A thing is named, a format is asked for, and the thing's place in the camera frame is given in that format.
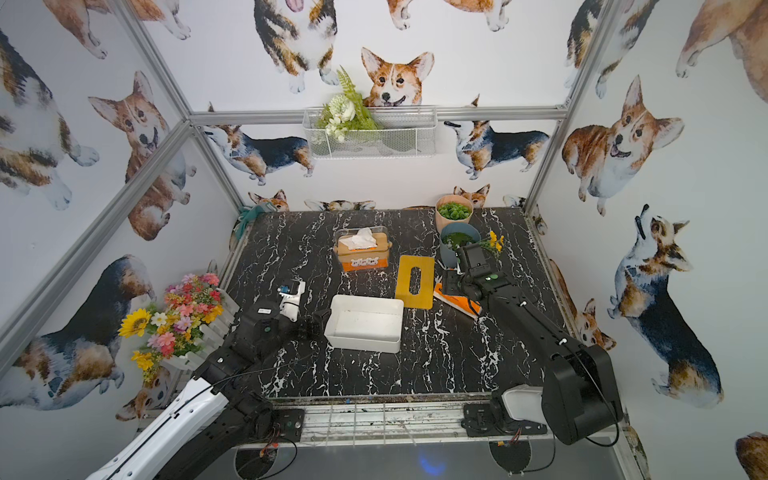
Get orange tissue pack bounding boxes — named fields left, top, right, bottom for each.
left=433, top=282, right=483, bottom=320
left=339, top=228, right=378, bottom=251

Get yellow wooden slotted lid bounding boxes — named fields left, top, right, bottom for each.
left=395, top=255, right=435, bottom=310

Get white rectangular tissue box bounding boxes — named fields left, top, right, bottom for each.
left=324, top=294, right=404, bottom=354

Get clear plastic tissue box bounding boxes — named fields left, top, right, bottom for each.
left=333, top=226, right=392, bottom=273

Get light wooden slotted lid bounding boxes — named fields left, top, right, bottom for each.
left=335, top=231, right=390, bottom=256

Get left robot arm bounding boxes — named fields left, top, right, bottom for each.
left=91, top=301, right=330, bottom=479

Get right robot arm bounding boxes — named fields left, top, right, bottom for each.
left=452, top=244, right=623, bottom=445

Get yellow artificial flower sprig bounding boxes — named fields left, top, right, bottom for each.
left=478, top=230, right=505, bottom=258

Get blue-grey plant pot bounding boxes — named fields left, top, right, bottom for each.
left=438, top=222, right=481, bottom=269

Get pink plant pot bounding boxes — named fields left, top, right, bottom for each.
left=435, top=195, right=473, bottom=232

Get colourful flower bouquet planter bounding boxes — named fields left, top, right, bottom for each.
left=118, top=272, right=238, bottom=382

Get green cloth at corner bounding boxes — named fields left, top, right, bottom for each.
left=232, top=204, right=274, bottom=242

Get white flowers with fern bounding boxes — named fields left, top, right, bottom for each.
left=315, top=67, right=381, bottom=142

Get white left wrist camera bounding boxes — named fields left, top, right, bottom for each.
left=277, top=279, right=306, bottom=322

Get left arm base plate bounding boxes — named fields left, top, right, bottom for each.
left=250, top=408, right=306, bottom=443

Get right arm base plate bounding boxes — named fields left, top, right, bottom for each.
left=460, top=402, right=548, bottom=437

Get white wire wall basket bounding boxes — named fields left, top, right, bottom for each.
left=302, top=107, right=437, bottom=160

